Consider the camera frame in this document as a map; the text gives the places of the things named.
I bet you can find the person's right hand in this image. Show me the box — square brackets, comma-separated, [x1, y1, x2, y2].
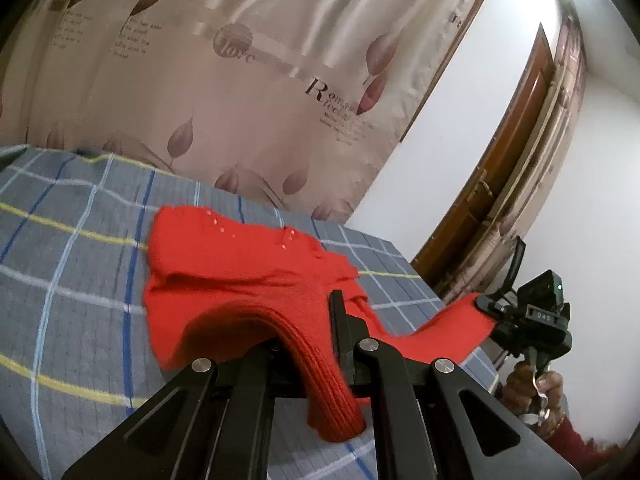
[500, 360, 566, 427]

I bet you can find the brown wooden door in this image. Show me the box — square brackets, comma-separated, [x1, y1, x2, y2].
[410, 22, 556, 291]

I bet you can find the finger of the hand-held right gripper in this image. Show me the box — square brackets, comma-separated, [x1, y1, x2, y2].
[474, 292, 507, 322]
[500, 236, 527, 297]

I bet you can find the beige leaf print curtain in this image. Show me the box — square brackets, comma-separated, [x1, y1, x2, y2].
[0, 0, 501, 223]

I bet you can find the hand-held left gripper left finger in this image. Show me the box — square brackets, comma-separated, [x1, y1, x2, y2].
[62, 342, 281, 480]

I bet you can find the brass door handle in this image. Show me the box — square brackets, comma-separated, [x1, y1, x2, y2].
[470, 170, 496, 199]

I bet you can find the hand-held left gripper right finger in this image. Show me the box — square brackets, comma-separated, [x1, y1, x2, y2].
[327, 289, 581, 480]

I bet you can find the person's right forearm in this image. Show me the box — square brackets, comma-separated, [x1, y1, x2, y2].
[542, 412, 632, 472]

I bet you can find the brown wooden window frame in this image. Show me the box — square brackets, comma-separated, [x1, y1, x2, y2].
[397, 0, 503, 143]

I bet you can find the grey plaid bed sheet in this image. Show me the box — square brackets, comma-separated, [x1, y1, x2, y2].
[0, 145, 501, 480]

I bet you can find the red knit sweater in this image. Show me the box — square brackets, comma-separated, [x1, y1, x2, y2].
[142, 204, 501, 443]

